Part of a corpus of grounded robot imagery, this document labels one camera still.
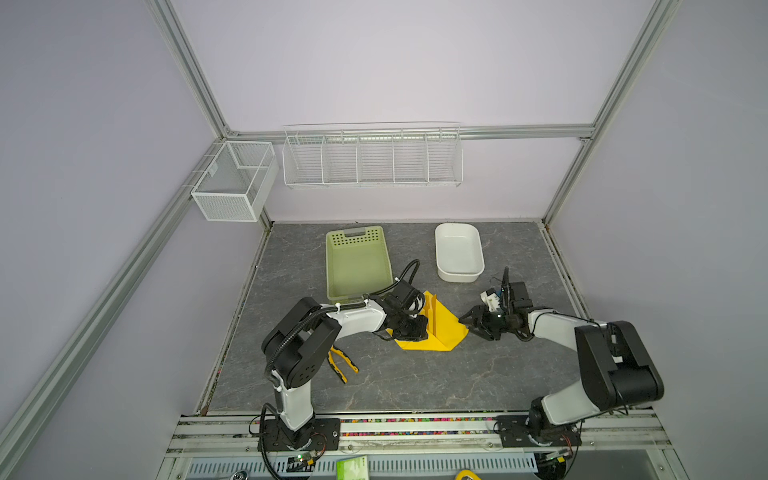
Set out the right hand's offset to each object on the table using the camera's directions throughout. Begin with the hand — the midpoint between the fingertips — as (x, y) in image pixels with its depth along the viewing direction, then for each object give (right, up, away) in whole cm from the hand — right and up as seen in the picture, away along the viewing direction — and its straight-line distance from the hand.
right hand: (465, 326), depth 91 cm
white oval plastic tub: (+2, +23, +18) cm, 29 cm away
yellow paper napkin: (-6, -1, +1) cm, 7 cm away
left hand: (-12, -3, -4) cm, 13 cm away
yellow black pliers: (-39, -10, -7) cm, 41 cm away
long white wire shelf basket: (-27, +56, +8) cm, 62 cm away
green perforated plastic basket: (-36, +19, +17) cm, 44 cm away
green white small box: (-31, -27, -23) cm, 47 cm away
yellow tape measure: (-5, -27, -24) cm, 36 cm away
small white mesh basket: (-77, +47, +12) cm, 91 cm away
